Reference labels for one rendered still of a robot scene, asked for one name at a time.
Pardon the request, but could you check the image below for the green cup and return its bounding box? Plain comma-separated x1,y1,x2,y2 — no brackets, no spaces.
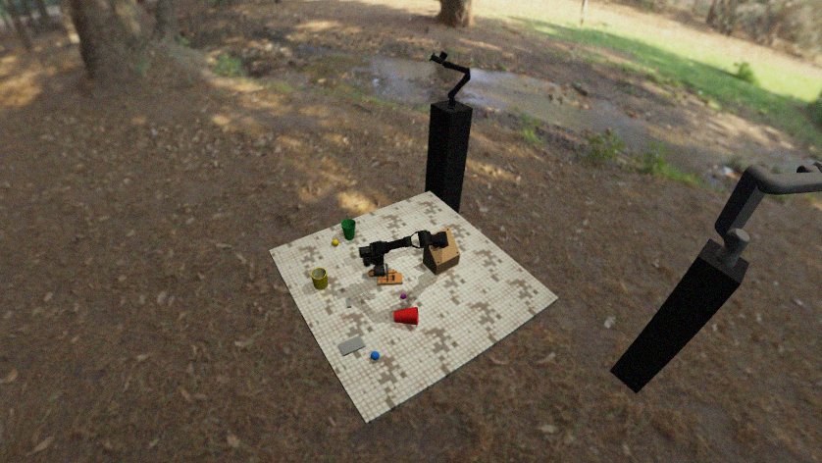
341,219,355,240

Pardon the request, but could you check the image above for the red plastic cup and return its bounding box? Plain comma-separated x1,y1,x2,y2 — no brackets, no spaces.
393,307,419,325

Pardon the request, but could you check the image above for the yellow mug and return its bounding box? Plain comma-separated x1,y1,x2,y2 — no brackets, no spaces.
311,267,328,290

